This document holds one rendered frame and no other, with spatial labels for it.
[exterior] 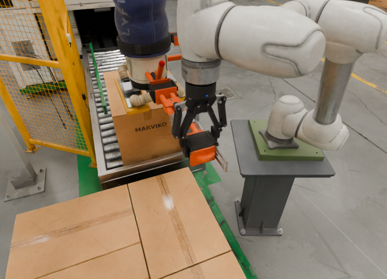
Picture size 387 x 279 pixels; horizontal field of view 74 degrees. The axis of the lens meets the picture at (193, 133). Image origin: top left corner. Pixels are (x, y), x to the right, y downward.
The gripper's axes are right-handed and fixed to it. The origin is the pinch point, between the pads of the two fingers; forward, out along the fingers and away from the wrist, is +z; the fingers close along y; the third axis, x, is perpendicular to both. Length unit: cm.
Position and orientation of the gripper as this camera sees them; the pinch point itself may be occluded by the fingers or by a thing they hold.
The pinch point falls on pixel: (199, 143)
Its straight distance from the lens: 73.9
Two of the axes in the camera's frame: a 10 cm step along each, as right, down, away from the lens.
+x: 3.6, 5.7, -7.3
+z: 0.0, 7.9, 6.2
